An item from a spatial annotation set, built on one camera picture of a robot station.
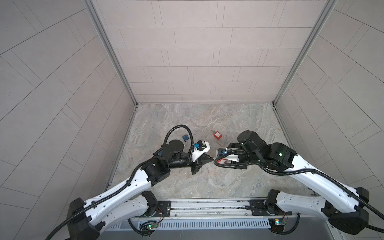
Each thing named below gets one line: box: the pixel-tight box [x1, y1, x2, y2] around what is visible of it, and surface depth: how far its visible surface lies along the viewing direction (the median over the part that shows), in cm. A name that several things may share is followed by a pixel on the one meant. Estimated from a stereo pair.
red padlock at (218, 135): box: [213, 131, 223, 140], surface depth 98 cm
